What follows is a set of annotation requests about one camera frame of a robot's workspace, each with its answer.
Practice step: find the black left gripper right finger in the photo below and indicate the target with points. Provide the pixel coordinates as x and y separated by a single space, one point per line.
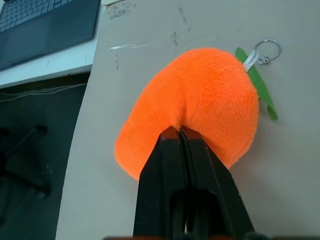
212 180

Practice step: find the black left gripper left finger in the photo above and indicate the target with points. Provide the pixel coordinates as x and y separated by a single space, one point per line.
155 180

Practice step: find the orange plush fruit toy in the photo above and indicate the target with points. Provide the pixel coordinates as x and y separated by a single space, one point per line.
200 100

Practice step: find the black office chair base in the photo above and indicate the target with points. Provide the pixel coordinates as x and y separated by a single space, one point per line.
22 160

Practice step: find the white side table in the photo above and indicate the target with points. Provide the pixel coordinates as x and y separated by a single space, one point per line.
50 67

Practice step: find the dark grey laptop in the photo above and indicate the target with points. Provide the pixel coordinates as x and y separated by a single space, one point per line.
37 27

